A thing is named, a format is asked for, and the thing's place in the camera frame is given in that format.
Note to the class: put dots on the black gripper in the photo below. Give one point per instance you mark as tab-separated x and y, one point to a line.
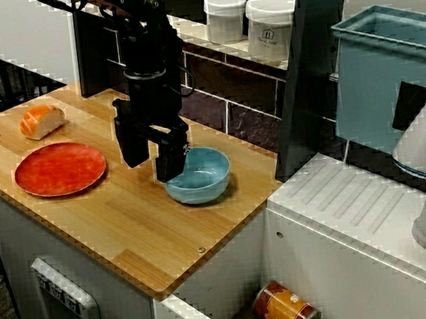
152	101

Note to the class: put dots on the light blue bowl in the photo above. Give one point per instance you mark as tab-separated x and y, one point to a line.
204	185

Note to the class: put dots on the red orange plate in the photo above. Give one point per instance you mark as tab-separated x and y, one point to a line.
60	169

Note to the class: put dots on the salmon sushi toy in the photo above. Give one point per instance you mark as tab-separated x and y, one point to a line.
41	121

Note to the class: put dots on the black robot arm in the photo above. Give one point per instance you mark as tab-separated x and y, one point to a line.
136	29

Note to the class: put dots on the black hutch side panel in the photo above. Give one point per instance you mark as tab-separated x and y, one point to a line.
90	58

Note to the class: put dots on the white tiled ledge shelf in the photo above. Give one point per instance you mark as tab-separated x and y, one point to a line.
198	32

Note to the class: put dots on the plain white jar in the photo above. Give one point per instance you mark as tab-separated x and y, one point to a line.
226	19

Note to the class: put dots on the silver screw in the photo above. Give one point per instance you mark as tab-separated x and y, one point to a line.
306	172

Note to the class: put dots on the white jar with print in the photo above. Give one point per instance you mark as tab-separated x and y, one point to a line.
270	33

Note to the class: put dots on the white kitchen cabinet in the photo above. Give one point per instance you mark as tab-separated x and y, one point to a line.
9	229

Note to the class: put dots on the white toy dishwasher door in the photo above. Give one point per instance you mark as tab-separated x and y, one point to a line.
90	312

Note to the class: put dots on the orange soup can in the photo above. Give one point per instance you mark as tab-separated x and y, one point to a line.
283	307

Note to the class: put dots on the teal plastic bin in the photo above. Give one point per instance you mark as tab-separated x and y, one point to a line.
367	92

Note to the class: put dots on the white toy sink unit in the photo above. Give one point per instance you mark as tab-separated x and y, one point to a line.
344	267

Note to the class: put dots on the wide black hutch post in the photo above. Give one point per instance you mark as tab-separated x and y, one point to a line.
304	80

